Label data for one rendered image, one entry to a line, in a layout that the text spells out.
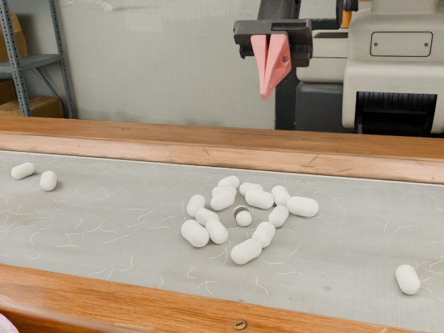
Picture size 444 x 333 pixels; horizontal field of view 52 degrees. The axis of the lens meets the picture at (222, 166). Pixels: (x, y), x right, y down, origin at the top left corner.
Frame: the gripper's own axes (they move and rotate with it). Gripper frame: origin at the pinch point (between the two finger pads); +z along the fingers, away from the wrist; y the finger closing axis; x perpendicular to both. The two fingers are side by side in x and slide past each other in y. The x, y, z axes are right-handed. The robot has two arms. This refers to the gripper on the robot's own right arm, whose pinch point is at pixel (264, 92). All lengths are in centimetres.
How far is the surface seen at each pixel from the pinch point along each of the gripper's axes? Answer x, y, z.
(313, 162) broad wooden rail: 9.9, 6.2, 4.7
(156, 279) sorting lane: -7.1, -5.4, 26.6
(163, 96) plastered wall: 168, -104, -112
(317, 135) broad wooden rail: 14.4, 5.8, -2.3
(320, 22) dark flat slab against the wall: 133, -11, -136
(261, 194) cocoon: 1.5, 1.5, 13.6
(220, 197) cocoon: 0.7, -3.2, 14.8
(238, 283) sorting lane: -6.3, 2.3, 25.7
